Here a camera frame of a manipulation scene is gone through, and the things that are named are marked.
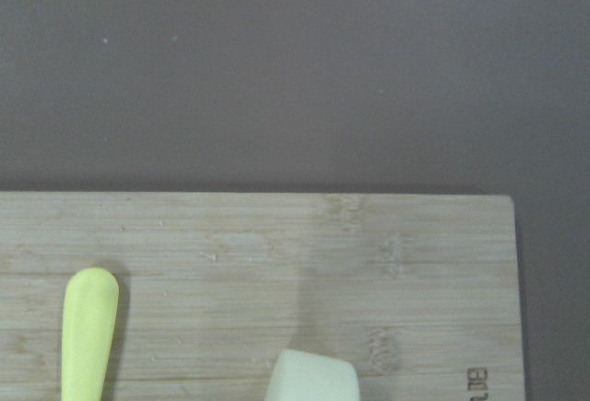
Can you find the bamboo cutting board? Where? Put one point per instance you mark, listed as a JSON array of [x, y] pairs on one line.
[[420, 293]]

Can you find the yellow plastic knife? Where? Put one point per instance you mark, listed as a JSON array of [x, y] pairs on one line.
[[89, 317]]

